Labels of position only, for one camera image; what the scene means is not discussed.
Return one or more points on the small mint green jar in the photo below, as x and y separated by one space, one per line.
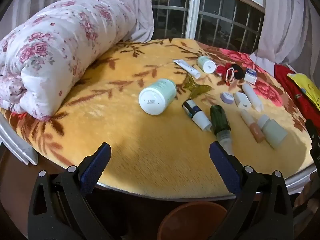
207 65

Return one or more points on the red cloth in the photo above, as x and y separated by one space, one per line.
292 92

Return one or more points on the white bed frame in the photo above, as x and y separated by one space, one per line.
17 145

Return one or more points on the white rectangular bottle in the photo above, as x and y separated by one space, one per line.
242 101

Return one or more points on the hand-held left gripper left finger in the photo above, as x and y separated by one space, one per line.
96 170

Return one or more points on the peach cosmetic bottle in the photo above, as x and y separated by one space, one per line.
256 131

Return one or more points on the grey green white-capped bottle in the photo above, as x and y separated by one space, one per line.
275 132

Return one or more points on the small purple round container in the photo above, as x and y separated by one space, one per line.
227 97

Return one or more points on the olive green hair clip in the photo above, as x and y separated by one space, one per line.
197 90

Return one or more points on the large mint green jar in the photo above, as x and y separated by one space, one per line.
155 100

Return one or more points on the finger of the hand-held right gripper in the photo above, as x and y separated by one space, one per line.
313 142

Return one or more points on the yellow bag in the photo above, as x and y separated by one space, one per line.
307 87

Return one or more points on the white barred window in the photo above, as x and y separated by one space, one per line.
195 10

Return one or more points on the dark blue white bottle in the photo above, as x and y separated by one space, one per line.
197 115

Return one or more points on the small white blue box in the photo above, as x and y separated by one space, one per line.
250 77

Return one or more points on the brown plastic bucket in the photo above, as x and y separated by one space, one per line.
190 220

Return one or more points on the yellow floral blanket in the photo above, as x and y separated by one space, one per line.
150 142

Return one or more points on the white slim tube bottle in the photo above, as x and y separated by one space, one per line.
251 95

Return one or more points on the white squeeze tube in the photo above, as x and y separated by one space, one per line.
187 67

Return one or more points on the rolled floral quilt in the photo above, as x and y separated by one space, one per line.
62 42

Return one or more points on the black round pad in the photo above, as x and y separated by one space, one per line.
238 71

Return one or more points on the dark green bottle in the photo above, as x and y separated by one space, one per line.
218 120

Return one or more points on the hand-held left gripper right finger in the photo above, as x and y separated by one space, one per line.
225 165

